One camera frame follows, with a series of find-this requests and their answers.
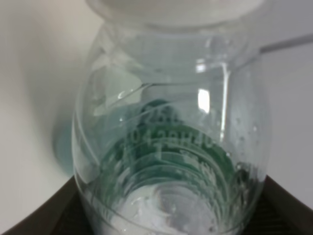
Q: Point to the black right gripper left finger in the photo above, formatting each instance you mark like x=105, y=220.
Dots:
x=62, y=214

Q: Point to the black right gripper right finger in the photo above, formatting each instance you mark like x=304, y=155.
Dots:
x=280, y=213

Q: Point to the clear green-label water bottle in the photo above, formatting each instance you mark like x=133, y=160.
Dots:
x=170, y=131

